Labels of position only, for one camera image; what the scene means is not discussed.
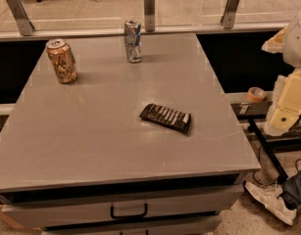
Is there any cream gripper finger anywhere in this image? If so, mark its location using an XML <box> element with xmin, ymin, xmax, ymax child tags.
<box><xmin>262</xmin><ymin>27</ymin><xmax>286</xmax><ymax>54</ymax></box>
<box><xmin>264</xmin><ymin>69</ymin><xmax>301</xmax><ymax>136</ymax></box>

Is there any black rxbar chocolate bar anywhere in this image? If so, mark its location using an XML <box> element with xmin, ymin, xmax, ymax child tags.
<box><xmin>139</xmin><ymin>104</ymin><xmax>191</xmax><ymax>134</ymax></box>

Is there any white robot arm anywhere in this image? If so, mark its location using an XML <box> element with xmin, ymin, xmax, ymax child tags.
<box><xmin>262</xmin><ymin>11</ymin><xmax>301</xmax><ymax>136</ymax></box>

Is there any silver blue redbull can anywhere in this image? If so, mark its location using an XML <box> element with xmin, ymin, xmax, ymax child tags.
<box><xmin>125</xmin><ymin>20</ymin><xmax>142</xmax><ymax>63</ymax></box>

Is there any orange lacroix soda can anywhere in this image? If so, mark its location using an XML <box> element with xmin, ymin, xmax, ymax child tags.
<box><xmin>46</xmin><ymin>38</ymin><xmax>77</xmax><ymax>83</ymax></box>

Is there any orange tape roll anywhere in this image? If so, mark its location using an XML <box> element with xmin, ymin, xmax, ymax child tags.
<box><xmin>247</xmin><ymin>87</ymin><xmax>267</xmax><ymax>103</ymax></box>

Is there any black metal stand leg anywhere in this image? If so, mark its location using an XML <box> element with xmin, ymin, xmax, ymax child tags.
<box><xmin>248</xmin><ymin>119</ymin><xmax>288</xmax><ymax>184</ymax></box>

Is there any blue jeans leg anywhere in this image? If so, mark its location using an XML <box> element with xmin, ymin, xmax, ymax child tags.
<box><xmin>280</xmin><ymin>169</ymin><xmax>301</xmax><ymax>210</ymax></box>

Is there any white sneaker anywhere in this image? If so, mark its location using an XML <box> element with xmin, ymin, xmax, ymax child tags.
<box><xmin>244</xmin><ymin>181</ymin><xmax>297</xmax><ymax>226</ymax></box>

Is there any lower grey drawer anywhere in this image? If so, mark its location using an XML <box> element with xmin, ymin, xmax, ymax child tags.
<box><xmin>41</xmin><ymin>215</ymin><xmax>222</xmax><ymax>235</ymax></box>

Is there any grey drawer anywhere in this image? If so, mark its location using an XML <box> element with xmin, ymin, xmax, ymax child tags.
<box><xmin>41</xmin><ymin>215</ymin><xmax>222</xmax><ymax>235</ymax></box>
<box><xmin>2</xmin><ymin>184</ymin><xmax>243</xmax><ymax>228</ymax></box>

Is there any upper grey drawer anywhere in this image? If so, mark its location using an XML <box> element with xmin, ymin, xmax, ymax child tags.
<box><xmin>2</xmin><ymin>184</ymin><xmax>243</xmax><ymax>228</ymax></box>

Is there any right metal glass bracket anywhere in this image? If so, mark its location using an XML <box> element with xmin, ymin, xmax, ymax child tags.
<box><xmin>221</xmin><ymin>0</ymin><xmax>240</xmax><ymax>29</ymax></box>

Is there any metal glass bracket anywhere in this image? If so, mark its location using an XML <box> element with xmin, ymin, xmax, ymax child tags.
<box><xmin>6</xmin><ymin>0</ymin><xmax>34</xmax><ymax>36</ymax></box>
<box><xmin>221</xmin><ymin>0</ymin><xmax>240</xmax><ymax>29</ymax></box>
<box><xmin>144</xmin><ymin>0</ymin><xmax>155</xmax><ymax>32</ymax></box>

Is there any black cable on floor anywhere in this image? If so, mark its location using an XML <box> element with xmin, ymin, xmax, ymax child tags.
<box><xmin>252</xmin><ymin>144</ymin><xmax>301</xmax><ymax>186</ymax></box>

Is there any middle metal glass bracket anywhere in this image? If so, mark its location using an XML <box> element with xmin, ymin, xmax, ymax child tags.
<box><xmin>144</xmin><ymin>0</ymin><xmax>155</xmax><ymax>32</ymax></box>

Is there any black drawer handle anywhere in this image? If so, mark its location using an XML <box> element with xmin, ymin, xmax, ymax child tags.
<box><xmin>110</xmin><ymin>204</ymin><xmax>148</xmax><ymax>220</ymax></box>

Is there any left metal glass bracket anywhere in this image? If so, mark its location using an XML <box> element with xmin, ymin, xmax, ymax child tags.
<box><xmin>6</xmin><ymin>0</ymin><xmax>34</xmax><ymax>36</ymax></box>

